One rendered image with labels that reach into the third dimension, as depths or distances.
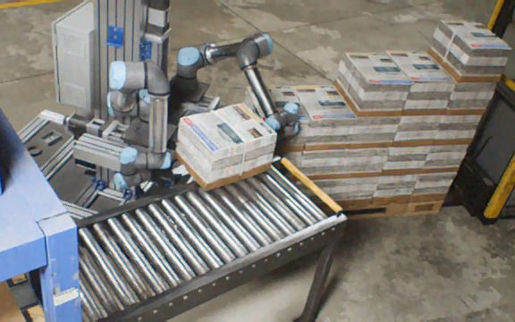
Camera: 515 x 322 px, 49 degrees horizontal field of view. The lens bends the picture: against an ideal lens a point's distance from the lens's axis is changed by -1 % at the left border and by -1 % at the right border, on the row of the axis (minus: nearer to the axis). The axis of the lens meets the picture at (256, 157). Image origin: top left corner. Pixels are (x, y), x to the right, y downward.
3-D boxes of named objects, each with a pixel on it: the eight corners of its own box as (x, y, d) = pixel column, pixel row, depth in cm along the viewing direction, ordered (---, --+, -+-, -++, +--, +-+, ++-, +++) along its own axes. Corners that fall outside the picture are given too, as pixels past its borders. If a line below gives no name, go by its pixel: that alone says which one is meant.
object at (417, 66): (384, 51, 354) (384, 49, 354) (423, 52, 362) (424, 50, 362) (410, 81, 326) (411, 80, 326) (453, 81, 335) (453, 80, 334)
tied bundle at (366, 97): (333, 84, 358) (341, 51, 344) (374, 84, 367) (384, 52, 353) (356, 118, 330) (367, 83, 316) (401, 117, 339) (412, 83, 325)
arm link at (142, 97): (164, 122, 283) (165, 98, 275) (136, 122, 279) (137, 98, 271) (161, 108, 292) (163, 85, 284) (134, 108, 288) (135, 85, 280)
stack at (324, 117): (227, 190, 391) (244, 84, 341) (380, 180, 425) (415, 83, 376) (241, 230, 362) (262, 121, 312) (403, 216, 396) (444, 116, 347)
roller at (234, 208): (217, 183, 275) (214, 178, 271) (278, 246, 247) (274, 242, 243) (210, 190, 274) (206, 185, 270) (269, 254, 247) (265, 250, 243)
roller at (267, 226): (229, 178, 278) (223, 174, 274) (290, 240, 250) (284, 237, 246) (223, 186, 278) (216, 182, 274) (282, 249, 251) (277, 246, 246)
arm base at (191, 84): (168, 89, 326) (169, 74, 320) (178, 78, 338) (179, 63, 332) (193, 97, 324) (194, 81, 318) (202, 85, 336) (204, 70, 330)
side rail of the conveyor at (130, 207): (271, 170, 303) (274, 152, 296) (277, 176, 300) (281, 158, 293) (12, 262, 230) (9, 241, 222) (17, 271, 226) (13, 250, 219)
